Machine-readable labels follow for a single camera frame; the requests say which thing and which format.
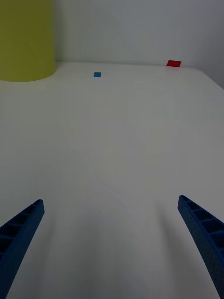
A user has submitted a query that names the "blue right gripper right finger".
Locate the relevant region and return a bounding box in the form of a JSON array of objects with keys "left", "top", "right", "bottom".
[{"left": 177, "top": 195, "right": 224, "bottom": 299}]

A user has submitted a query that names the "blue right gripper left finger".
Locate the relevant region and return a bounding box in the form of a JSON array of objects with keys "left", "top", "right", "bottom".
[{"left": 0, "top": 199, "right": 45, "bottom": 299}]

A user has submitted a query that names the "yellow-green plastic waste bin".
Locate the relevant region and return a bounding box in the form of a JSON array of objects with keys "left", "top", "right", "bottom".
[{"left": 0, "top": 0, "right": 56, "bottom": 83}]

